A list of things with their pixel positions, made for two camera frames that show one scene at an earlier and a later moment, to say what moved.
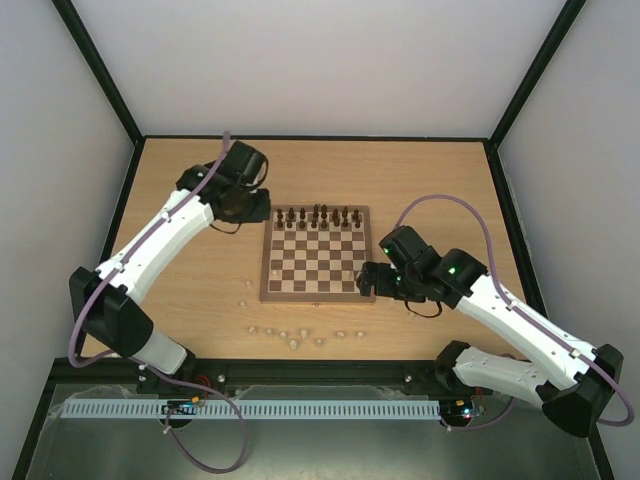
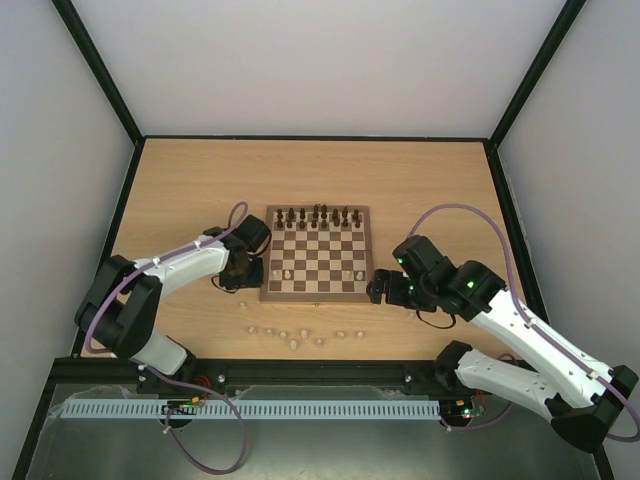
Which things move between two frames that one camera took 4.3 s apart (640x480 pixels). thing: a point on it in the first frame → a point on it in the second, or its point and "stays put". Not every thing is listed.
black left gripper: (264, 213) → (256, 280)
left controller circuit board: (181, 407) stays put
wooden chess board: (313, 254) stays put
